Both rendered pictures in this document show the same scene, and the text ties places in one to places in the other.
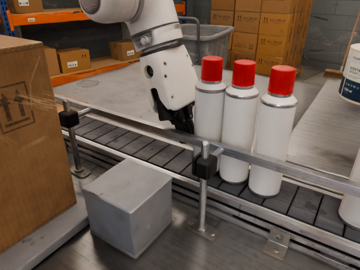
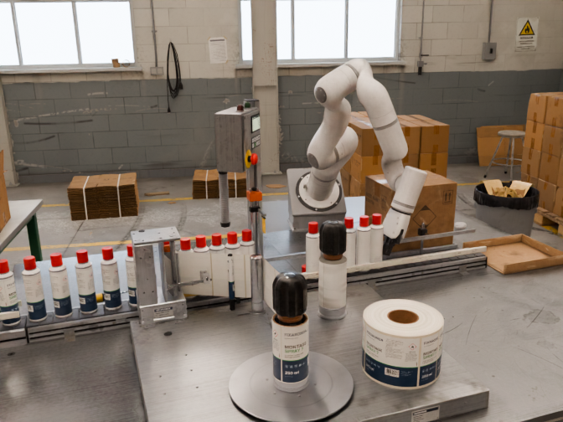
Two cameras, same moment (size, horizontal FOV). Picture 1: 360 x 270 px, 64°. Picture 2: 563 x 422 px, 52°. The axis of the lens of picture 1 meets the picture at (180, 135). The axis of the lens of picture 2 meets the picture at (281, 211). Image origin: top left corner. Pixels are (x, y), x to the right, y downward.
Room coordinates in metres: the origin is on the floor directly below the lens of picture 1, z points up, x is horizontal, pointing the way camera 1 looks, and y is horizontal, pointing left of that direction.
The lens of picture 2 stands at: (1.40, -1.81, 1.72)
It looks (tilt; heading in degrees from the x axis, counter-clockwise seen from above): 17 degrees down; 128
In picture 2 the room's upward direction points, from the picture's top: 1 degrees counter-clockwise
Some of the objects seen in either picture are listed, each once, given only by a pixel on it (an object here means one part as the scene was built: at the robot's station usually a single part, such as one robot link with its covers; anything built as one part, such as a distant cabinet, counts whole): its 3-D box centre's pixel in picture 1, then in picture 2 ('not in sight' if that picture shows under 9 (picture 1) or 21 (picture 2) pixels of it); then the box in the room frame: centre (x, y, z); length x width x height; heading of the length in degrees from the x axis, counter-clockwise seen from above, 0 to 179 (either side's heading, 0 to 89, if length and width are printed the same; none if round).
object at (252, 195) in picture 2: not in sight; (257, 235); (0.17, -0.39, 1.05); 0.10 x 0.04 x 0.33; 147
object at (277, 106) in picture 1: (272, 134); (348, 244); (0.39, -0.14, 0.98); 0.05 x 0.05 x 0.20
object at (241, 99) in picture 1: (238, 125); (363, 243); (0.42, -0.10, 0.98); 0.05 x 0.05 x 0.20
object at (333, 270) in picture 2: not in sight; (333, 269); (0.52, -0.45, 1.03); 0.09 x 0.09 x 0.30
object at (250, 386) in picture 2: not in sight; (291, 383); (0.65, -0.83, 0.89); 0.31 x 0.31 x 0.01
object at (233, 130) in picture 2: not in sight; (239, 138); (0.11, -0.40, 1.38); 0.17 x 0.10 x 0.19; 112
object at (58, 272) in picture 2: not in sight; (59, 285); (-0.15, -0.96, 0.98); 0.05 x 0.05 x 0.20
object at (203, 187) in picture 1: (209, 181); not in sight; (0.36, -0.05, 0.91); 0.07 x 0.03 x 0.16; 147
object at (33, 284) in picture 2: not in sight; (33, 289); (-0.19, -1.02, 0.98); 0.05 x 0.05 x 0.20
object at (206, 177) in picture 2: not in sight; (221, 182); (-3.02, 2.71, 0.11); 0.65 x 0.54 x 0.22; 43
